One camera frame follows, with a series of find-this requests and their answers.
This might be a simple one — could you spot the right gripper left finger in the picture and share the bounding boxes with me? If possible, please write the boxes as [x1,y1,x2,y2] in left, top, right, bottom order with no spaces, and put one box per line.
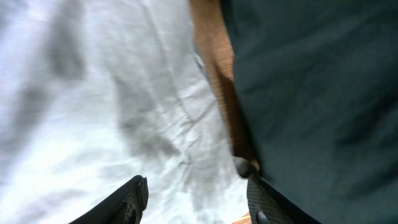
[70,175,149,224]

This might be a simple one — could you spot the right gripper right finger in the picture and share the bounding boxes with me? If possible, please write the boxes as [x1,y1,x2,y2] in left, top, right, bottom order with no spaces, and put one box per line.
[247,175,320,224]

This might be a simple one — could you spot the grey shorts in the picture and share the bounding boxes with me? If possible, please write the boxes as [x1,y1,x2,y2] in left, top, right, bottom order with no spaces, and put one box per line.
[1,0,248,223]

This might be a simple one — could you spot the black garment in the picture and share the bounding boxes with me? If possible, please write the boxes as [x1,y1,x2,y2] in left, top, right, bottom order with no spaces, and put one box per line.
[221,0,397,224]

